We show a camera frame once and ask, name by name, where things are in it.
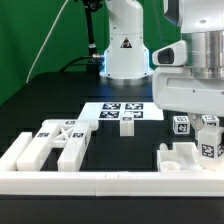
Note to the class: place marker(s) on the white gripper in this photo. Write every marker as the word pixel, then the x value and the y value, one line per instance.
pixel 175 88

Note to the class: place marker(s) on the white chair seat piece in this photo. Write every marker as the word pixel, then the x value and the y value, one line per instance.
pixel 181 156

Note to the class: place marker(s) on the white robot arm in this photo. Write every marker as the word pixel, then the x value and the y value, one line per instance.
pixel 128 62

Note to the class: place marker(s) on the white chair back piece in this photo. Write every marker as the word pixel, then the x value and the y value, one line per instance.
pixel 71 136

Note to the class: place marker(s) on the white tagged cube right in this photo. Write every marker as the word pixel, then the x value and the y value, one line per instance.
pixel 210 120

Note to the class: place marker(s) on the white tagged cube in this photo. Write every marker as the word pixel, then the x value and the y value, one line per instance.
pixel 210 120
pixel 181 125

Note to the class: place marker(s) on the white tagged cube left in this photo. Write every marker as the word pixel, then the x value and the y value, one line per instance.
pixel 181 125

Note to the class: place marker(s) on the white U-shaped frame fence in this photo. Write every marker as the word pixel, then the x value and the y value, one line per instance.
pixel 49 181

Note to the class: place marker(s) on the white marker base plate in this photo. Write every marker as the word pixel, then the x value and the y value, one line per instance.
pixel 114 110

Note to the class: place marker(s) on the black camera pole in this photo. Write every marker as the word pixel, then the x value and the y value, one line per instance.
pixel 90 7

